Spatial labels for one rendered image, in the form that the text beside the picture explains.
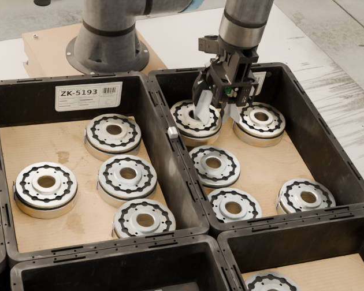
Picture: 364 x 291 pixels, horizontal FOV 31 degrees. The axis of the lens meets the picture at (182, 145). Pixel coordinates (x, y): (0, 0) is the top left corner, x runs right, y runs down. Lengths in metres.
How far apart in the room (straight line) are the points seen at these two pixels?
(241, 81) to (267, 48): 0.69
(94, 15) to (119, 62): 0.12
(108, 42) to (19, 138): 0.32
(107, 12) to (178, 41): 0.42
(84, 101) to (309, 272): 0.51
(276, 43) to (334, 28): 1.59
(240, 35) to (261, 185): 0.29
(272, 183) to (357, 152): 0.39
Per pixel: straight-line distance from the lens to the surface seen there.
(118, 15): 1.39
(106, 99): 1.25
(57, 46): 1.53
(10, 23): 3.03
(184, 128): 1.21
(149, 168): 1.15
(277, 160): 1.28
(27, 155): 1.21
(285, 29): 1.92
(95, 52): 1.43
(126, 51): 1.44
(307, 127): 1.27
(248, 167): 1.24
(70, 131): 1.25
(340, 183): 1.19
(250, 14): 1.07
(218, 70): 1.15
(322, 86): 1.74
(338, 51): 3.25
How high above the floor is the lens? 1.68
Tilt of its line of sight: 43 degrees down
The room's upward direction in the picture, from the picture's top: 12 degrees clockwise
